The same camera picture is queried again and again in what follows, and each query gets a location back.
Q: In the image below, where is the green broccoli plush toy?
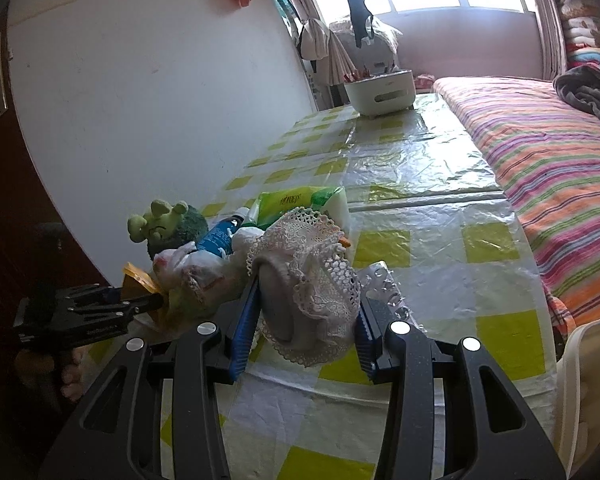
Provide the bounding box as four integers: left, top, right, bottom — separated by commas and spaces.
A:
126, 200, 209, 259

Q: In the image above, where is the white plastic bag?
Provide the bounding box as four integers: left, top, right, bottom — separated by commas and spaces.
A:
152, 242, 247, 310

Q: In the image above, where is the blue bottle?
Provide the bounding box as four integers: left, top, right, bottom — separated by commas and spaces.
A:
196, 214, 244, 258

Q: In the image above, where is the silver blister pack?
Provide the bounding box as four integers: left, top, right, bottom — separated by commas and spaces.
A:
358, 261, 412, 322

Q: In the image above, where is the green tissue pack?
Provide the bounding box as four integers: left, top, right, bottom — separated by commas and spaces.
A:
249, 186, 351, 233

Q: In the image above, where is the cream plastic trash bin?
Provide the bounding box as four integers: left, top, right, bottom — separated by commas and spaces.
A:
554, 320, 600, 478

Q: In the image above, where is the person left hand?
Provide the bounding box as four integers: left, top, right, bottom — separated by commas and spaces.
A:
54, 347, 86, 402

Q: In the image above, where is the yellow orange packet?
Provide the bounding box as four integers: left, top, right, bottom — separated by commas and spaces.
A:
120, 262, 166, 312

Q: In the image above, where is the checkered plastic tablecloth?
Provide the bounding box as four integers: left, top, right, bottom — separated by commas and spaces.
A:
199, 93, 556, 479

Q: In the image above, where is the bed with striped sheet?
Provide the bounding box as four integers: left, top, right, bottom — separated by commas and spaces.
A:
434, 77, 600, 337

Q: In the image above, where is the white storage basket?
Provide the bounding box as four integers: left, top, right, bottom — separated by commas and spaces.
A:
344, 70, 416, 117

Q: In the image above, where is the dark grey blanket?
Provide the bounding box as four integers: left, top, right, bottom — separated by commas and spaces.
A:
553, 65, 600, 120

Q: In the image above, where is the right pink curtain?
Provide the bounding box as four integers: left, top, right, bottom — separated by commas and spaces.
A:
534, 0, 568, 80

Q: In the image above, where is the beige hanging bag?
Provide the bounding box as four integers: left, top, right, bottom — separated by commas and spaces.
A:
297, 18, 356, 86

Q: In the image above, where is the white air cooler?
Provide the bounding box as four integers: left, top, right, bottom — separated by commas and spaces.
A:
329, 18, 402, 76

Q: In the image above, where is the stack of folded quilts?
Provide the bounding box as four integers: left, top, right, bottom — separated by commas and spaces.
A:
558, 0, 600, 70

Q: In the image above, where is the black hanging garment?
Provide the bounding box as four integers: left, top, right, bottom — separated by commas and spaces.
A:
347, 0, 375, 49

